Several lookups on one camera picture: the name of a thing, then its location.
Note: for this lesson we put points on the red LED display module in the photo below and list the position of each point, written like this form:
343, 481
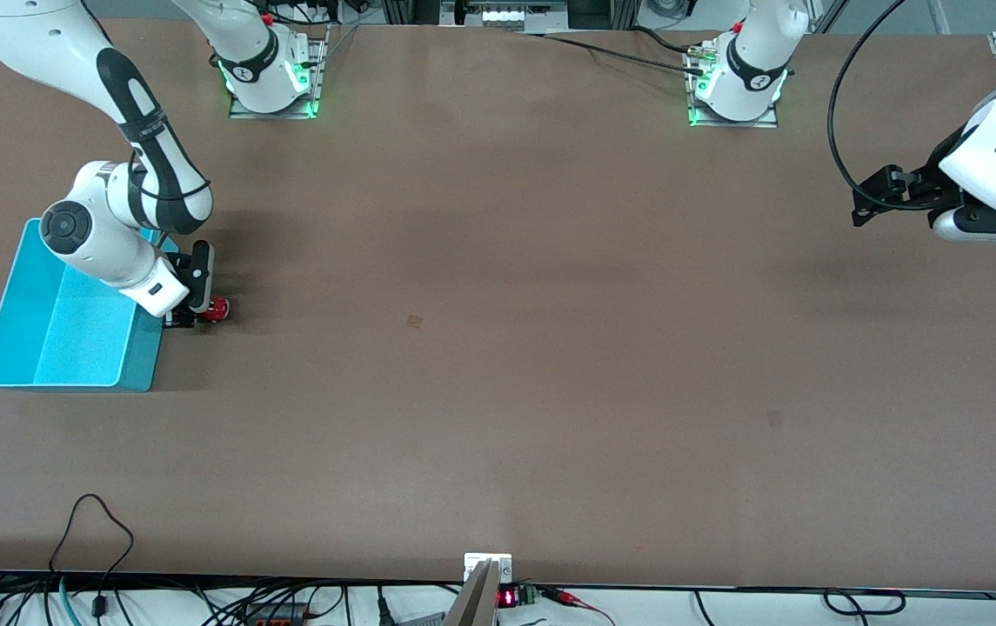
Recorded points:
507, 597

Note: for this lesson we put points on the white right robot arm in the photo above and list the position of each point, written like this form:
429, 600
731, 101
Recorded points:
28, 35

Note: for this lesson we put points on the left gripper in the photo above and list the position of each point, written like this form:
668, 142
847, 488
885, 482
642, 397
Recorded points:
927, 184

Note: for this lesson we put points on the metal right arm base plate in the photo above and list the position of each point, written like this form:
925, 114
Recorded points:
321, 87

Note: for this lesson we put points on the black power strip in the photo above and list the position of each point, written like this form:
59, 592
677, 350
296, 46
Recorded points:
276, 616

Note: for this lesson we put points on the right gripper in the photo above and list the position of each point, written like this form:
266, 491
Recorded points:
179, 319

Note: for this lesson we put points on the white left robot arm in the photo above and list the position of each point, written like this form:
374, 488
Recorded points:
750, 61

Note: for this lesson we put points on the grey camera pole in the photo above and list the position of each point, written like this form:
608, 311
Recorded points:
476, 604

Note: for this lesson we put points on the blue plastic box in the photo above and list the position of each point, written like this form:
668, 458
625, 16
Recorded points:
71, 348

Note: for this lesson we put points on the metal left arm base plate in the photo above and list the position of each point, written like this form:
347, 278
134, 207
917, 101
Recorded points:
737, 124

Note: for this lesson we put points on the silver equipment box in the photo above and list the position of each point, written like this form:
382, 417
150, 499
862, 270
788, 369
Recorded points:
506, 15

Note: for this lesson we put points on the red beetle toy car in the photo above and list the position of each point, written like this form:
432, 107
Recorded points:
219, 309

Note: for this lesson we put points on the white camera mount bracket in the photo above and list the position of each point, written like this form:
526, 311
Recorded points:
473, 563

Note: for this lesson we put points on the small square tape patch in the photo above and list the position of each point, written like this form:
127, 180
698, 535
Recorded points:
415, 322

